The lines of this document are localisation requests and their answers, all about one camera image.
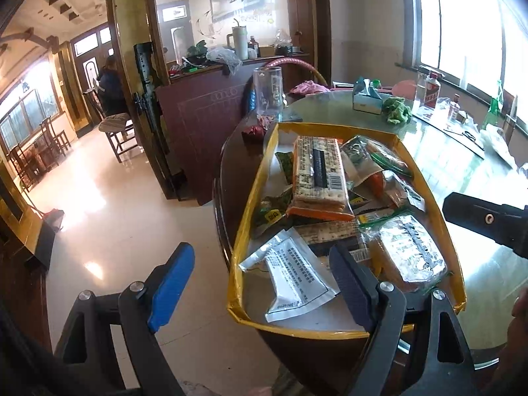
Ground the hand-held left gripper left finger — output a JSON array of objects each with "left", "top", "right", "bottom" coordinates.
[{"left": 53, "top": 243, "right": 195, "bottom": 396}]

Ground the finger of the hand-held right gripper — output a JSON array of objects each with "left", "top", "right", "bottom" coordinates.
[{"left": 442, "top": 192, "right": 528, "bottom": 258}]

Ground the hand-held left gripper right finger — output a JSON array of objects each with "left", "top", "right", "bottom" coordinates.
[{"left": 329, "top": 241, "right": 479, "bottom": 396}]

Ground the yellow cardboard tray box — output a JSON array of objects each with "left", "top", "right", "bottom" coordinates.
[{"left": 226, "top": 121, "right": 467, "bottom": 341}]

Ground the white printed sachet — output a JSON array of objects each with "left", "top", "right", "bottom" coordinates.
[{"left": 238, "top": 228, "right": 341, "bottom": 323}]

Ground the yellow cracker packet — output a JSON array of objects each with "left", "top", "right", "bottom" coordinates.
[{"left": 369, "top": 214, "right": 448, "bottom": 293}]

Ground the silver snack packet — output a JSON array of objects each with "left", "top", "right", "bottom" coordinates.
[{"left": 392, "top": 173, "right": 425, "bottom": 211}]

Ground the green pea snack packet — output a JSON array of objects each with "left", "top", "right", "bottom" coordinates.
[{"left": 252, "top": 192, "right": 295, "bottom": 238}]

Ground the clear snack packet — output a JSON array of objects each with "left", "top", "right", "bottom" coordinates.
[{"left": 340, "top": 135, "right": 413, "bottom": 192}]

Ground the small green snack packet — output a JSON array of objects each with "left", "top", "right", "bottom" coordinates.
[{"left": 276, "top": 150, "right": 295, "bottom": 184}]

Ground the person's right hand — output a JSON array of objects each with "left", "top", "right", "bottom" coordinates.
[{"left": 508, "top": 297, "right": 528, "bottom": 341}]

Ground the white plastic bag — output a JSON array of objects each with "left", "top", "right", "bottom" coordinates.
[{"left": 474, "top": 124, "right": 518, "bottom": 168}]

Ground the glass turntable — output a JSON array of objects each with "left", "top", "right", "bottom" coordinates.
[{"left": 412, "top": 99, "right": 528, "bottom": 161}]

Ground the small clear bottle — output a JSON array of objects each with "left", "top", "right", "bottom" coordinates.
[{"left": 447, "top": 93, "right": 462, "bottom": 126}]

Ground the green bottle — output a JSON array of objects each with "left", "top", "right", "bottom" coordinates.
[{"left": 482, "top": 80, "right": 505, "bottom": 130}]

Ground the clear liquor bottle red label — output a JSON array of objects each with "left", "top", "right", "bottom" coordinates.
[{"left": 413, "top": 66, "right": 441, "bottom": 117}]

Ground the green cloth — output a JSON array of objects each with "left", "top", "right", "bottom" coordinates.
[{"left": 381, "top": 96, "right": 413, "bottom": 125}]

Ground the pink hand fan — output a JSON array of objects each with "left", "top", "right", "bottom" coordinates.
[{"left": 392, "top": 80, "right": 418, "bottom": 100}]

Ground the tissue box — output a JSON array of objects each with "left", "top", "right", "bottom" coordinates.
[{"left": 352, "top": 76, "right": 386, "bottom": 115}]

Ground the wooden sideboard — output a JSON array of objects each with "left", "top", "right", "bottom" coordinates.
[{"left": 157, "top": 51, "right": 314, "bottom": 207}]

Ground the wooden chair with cushion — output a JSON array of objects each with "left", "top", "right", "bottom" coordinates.
[{"left": 98, "top": 91, "right": 137, "bottom": 163}]

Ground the red crumpled wrapper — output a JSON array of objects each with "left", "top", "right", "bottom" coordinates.
[{"left": 243, "top": 124, "right": 267, "bottom": 145}]

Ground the black long object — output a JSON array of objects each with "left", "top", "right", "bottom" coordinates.
[{"left": 133, "top": 42, "right": 166, "bottom": 153}]

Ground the pink cloth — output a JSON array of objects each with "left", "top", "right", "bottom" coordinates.
[{"left": 289, "top": 80, "right": 331, "bottom": 95}]

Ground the glass pitcher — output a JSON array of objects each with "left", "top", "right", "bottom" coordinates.
[{"left": 252, "top": 66, "right": 285, "bottom": 122}]

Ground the pink yellow hoop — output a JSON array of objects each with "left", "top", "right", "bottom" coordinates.
[{"left": 264, "top": 58, "right": 328, "bottom": 87}]

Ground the crumpled clear plastic bag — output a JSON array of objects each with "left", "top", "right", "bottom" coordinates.
[{"left": 205, "top": 46, "right": 243, "bottom": 76}]

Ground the white thermos cup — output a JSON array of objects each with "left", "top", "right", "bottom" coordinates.
[{"left": 226, "top": 25, "right": 249, "bottom": 61}]

